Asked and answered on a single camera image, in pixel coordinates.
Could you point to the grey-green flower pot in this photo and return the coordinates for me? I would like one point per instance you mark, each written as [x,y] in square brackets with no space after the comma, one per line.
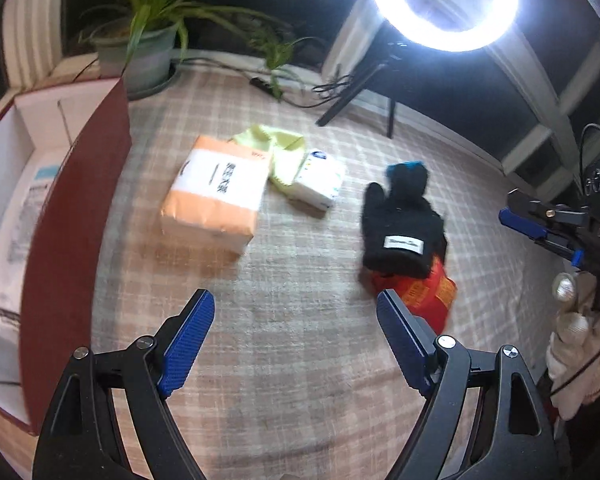
[145,55]

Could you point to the red cardboard box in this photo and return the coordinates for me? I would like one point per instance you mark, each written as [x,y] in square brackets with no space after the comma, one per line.
[75,240]

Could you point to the orange tissue pack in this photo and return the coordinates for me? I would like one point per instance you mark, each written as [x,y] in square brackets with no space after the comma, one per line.
[215,195]

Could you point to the black tripod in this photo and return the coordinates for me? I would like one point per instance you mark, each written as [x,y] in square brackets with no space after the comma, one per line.
[352,92]

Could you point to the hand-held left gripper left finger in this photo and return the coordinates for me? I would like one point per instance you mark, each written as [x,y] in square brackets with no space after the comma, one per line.
[187,340]

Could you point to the black power strip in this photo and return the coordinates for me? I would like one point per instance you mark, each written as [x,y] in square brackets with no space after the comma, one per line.
[262,85]

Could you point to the flower pot saucer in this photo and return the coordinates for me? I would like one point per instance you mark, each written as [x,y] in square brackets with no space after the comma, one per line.
[160,85]

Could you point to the white striped curtain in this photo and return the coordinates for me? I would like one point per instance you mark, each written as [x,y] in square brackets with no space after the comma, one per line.
[32,25]

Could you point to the yellow-green cloth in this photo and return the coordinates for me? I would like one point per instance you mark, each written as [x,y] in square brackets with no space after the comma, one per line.
[275,142]

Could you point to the black knit glove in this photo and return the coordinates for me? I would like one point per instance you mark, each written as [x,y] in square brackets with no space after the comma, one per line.
[400,220]

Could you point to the printed paper sheet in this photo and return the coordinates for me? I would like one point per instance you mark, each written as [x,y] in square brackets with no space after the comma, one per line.
[27,240]

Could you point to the red snack packet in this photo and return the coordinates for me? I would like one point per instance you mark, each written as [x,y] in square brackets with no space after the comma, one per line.
[425,295]

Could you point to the person's right forearm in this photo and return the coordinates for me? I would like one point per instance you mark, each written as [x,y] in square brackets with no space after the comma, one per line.
[582,427]

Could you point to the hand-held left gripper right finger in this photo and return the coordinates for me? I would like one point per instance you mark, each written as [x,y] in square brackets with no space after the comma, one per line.
[405,345]

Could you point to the beige checkered blanket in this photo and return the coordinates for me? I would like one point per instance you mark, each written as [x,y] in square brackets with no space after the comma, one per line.
[300,280]

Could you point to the white tissue pack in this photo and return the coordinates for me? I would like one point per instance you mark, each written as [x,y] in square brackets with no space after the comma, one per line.
[320,180]

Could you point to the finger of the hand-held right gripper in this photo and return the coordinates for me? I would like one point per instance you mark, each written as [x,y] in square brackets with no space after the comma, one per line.
[562,247]
[522,222]

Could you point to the blue cloth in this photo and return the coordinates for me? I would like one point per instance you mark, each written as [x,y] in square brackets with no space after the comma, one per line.
[410,164]

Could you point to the person's right hand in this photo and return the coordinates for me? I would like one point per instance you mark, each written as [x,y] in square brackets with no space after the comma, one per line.
[580,340]

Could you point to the white window frame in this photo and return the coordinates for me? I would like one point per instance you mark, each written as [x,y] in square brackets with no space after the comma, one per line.
[530,75]

